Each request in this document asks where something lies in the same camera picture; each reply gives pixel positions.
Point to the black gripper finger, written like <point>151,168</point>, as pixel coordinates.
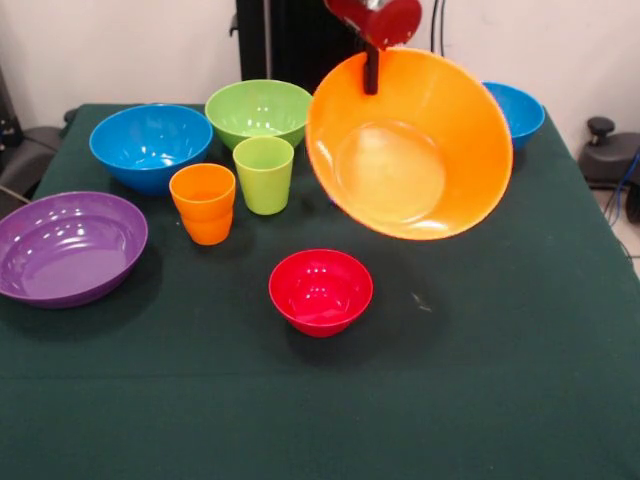
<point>371,70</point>

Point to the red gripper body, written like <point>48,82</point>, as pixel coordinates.
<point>390,20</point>

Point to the large yellow-orange bowl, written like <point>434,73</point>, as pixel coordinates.
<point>410,150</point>

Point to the small pink-red bowl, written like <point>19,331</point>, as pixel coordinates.
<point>320,292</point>

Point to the large green bowl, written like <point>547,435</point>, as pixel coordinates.
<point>255,112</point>

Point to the green plastic cup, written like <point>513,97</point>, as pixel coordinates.
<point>263,175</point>

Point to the blue plastic bowl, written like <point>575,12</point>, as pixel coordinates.
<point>150,145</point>
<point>525,117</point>

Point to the orange plastic cup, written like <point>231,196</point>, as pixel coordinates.
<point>202,210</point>

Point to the dark grey stand foot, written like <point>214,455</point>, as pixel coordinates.
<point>605,160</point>
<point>30,150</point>

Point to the dark green tablecloth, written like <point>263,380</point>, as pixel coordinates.
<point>320,400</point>

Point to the purple shallow bowl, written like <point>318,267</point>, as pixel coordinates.
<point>70,260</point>

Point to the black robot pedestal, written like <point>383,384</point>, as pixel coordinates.
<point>300,50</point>

